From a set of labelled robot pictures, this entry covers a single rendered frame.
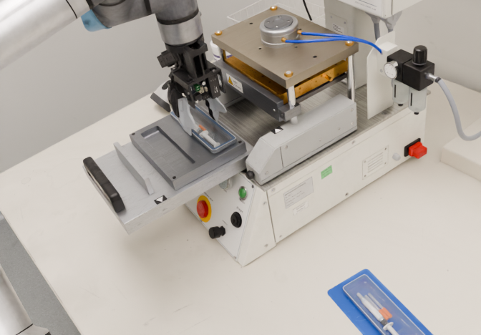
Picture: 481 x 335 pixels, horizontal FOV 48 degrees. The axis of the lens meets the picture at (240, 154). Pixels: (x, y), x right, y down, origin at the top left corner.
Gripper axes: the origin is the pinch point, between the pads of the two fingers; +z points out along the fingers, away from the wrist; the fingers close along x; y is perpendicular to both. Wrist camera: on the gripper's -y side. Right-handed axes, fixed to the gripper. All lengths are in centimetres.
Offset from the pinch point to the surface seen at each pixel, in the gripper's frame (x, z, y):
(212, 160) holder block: -3.8, 1.9, 10.1
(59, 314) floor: -48, 101, -68
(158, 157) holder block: -11.3, 1.7, 1.9
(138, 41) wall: 40, 51, -149
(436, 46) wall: 78, 18, -5
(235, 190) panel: -0.1, 12.9, 9.3
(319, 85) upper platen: 22.9, -2.3, 10.4
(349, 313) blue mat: 3.6, 26.2, 38.9
